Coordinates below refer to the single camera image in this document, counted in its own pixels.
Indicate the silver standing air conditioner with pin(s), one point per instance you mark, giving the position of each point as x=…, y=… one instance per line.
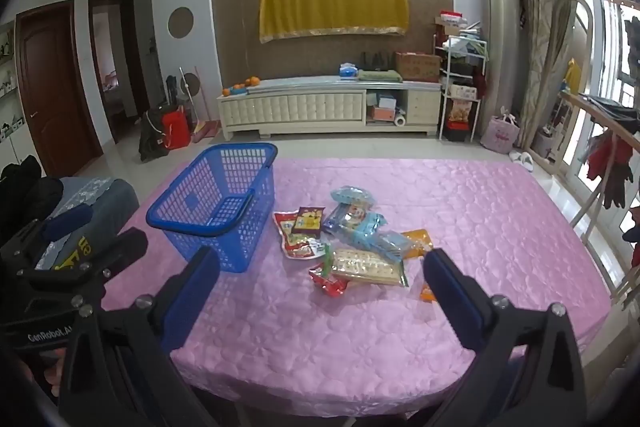
x=496, y=32

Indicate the blue grey printed cloth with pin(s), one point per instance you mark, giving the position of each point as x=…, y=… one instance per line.
x=115, y=202

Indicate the white slipper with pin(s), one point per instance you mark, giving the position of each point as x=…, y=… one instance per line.
x=527, y=163
x=515, y=155

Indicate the white display shelf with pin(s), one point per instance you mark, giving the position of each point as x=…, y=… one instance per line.
x=9, y=87

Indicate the pink shopping bag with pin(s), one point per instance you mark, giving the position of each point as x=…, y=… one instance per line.
x=500, y=137

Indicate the plain round brown wall decor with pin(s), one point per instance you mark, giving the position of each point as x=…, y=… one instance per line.
x=180, y=22

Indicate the small dark red yellow packet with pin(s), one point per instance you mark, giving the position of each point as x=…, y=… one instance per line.
x=307, y=222

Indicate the orange box in cabinet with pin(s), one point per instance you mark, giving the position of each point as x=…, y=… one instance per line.
x=383, y=113

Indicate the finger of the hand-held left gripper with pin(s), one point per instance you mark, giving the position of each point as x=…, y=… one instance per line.
x=120, y=252
x=67, y=222

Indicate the brown wooden door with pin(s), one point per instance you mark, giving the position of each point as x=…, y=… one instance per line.
x=55, y=92

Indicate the red bag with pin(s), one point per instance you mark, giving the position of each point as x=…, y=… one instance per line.
x=176, y=129

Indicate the red hanging garment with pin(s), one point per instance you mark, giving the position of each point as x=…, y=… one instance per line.
x=607, y=154

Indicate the pink quilted tablecloth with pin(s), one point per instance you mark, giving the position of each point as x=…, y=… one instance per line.
x=380, y=347

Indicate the cracker packet with red ends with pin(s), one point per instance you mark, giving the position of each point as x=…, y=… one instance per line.
x=365, y=269

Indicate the patterned beige curtain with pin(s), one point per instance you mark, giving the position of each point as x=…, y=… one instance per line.
x=535, y=32

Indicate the brown cardboard box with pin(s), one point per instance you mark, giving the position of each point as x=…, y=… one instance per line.
x=417, y=67

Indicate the black bag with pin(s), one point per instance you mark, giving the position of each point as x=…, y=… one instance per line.
x=150, y=137

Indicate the red and white snack packet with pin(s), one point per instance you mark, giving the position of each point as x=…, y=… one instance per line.
x=291, y=248

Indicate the light blue snack packet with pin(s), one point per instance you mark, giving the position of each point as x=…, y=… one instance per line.
x=395, y=245
x=371, y=227
x=350, y=196

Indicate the blue purple snack packet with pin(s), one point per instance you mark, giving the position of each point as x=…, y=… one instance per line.
x=344, y=216

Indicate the pink broom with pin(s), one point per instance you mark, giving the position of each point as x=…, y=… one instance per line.
x=205, y=129

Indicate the black cloth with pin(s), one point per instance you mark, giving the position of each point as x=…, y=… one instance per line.
x=25, y=187

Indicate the white paper roll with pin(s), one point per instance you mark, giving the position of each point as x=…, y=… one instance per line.
x=399, y=121

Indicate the yellow garment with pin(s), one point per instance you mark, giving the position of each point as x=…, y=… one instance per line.
x=574, y=77

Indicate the flat orange pouch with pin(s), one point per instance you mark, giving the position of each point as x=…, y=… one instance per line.
x=419, y=239

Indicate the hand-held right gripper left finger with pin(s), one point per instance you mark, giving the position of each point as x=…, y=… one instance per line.
x=192, y=292

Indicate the dark wooden door frame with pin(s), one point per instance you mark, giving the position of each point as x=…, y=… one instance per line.
x=137, y=57

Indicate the blue plastic basket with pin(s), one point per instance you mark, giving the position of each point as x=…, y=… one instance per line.
x=200, y=192

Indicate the green folded cloth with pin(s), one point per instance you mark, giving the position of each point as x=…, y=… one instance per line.
x=380, y=76

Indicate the cream television cabinet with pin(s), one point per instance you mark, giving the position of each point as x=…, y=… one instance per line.
x=300, y=107

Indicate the orange cartoon cow snack packet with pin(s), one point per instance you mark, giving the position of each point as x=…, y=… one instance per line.
x=425, y=293

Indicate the white metal storage rack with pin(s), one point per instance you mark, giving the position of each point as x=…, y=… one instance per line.
x=445, y=72

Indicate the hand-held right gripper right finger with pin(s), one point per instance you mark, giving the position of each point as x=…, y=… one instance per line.
x=450, y=292

